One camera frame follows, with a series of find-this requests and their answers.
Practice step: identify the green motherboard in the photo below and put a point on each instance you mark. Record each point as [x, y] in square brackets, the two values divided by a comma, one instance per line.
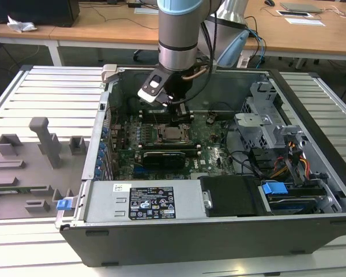
[210, 155]

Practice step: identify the wooden top office desk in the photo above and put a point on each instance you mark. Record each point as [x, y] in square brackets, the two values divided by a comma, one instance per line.
[305, 37]
[103, 31]
[17, 36]

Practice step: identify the grey parts rack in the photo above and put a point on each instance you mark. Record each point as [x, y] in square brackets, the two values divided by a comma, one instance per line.
[46, 173]

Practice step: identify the black open PC case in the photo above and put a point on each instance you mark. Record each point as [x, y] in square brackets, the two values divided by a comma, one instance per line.
[190, 245]

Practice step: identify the silver square CPU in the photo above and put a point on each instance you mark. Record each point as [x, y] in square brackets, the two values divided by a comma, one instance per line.
[170, 133]

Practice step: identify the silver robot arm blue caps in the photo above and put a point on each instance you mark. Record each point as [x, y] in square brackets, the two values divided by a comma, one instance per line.
[177, 34]

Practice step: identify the black CPU socket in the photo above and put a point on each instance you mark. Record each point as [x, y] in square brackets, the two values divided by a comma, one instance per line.
[190, 140]

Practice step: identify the silver power supply with label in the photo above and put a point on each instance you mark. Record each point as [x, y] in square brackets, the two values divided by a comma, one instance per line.
[103, 202]

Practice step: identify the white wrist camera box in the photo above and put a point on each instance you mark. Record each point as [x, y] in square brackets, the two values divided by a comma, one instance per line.
[152, 86]

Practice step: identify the round coin cell battery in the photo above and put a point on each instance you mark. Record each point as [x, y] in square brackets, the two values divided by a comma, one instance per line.
[210, 119]

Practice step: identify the black plastic shroud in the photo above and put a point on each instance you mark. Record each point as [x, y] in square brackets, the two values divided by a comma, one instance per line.
[230, 196]

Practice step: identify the white blue paper sheet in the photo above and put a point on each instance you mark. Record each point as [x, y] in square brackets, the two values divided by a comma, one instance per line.
[304, 21]

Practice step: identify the blue card retention clip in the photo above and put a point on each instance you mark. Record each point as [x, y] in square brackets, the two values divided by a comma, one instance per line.
[99, 166]
[105, 133]
[103, 147]
[101, 157]
[98, 173]

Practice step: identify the black computer mouse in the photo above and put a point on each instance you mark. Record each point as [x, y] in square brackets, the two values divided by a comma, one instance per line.
[269, 3]

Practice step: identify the grey laptop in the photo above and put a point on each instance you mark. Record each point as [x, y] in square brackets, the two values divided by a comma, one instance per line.
[301, 7]

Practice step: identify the blue expansion slot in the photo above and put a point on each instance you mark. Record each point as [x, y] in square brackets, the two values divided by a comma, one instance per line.
[141, 172]

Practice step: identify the blue disk carrier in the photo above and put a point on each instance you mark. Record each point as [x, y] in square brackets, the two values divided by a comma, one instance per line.
[275, 189]

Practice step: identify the white framed tablet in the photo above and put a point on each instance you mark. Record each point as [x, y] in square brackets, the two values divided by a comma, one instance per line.
[292, 13]

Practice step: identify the black hard disk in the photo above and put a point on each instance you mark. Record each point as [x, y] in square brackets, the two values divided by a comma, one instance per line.
[294, 203]

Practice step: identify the black power adapter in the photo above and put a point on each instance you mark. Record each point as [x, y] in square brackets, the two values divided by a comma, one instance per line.
[134, 5]

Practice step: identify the black computer box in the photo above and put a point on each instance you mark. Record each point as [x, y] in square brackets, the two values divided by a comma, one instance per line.
[31, 11]

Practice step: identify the silver metal drive cage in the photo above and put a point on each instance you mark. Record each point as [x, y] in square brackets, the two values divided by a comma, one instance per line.
[259, 124]

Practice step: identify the white plastic block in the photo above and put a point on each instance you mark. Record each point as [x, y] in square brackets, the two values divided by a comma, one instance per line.
[243, 62]

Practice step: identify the blue case latch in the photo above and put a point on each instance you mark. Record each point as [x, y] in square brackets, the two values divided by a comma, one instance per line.
[63, 205]

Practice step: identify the crumpled white paper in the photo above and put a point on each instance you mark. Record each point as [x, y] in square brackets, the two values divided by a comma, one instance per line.
[20, 26]

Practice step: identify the green RAM stick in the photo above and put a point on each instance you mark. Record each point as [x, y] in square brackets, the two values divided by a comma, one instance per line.
[23, 189]

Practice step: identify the black chair base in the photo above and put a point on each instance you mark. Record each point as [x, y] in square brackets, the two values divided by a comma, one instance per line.
[139, 54]

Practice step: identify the black RAM slot white clips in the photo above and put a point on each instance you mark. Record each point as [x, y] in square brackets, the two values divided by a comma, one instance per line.
[152, 112]
[170, 146]
[152, 118]
[190, 153]

